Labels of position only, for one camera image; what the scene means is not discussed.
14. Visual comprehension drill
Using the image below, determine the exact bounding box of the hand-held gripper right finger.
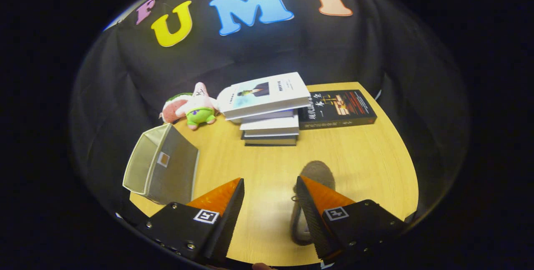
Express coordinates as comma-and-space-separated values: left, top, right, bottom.
295, 175, 407, 262

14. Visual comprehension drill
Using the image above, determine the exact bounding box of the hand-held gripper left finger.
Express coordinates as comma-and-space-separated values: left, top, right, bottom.
136, 177, 245, 264

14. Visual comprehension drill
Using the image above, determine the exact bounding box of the brown fuzzy shoe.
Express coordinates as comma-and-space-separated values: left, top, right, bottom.
291, 160, 336, 246

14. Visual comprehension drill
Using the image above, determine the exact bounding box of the grey fabric storage box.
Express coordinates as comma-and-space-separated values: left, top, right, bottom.
122, 123, 200, 205

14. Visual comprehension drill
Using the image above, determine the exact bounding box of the black book with orange print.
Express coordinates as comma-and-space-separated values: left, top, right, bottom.
298, 90, 378, 130

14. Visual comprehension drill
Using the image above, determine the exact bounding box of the dark-covered book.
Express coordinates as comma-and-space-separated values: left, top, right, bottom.
241, 132, 299, 146

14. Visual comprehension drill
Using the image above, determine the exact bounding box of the watermelon slice plush toy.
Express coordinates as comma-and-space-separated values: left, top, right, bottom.
159, 93, 193, 124

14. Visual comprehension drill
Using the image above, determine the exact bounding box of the thick white book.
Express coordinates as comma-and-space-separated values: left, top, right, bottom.
240, 115, 300, 137

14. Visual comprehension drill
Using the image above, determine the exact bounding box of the pink starfish plush toy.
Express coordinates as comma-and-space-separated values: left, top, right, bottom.
175, 82, 219, 131

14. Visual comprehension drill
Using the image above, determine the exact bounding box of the thin white book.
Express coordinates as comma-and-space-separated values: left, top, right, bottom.
240, 109, 295, 124

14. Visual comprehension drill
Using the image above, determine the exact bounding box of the white book with blue picture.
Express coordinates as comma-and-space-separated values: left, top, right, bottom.
223, 72, 311, 120

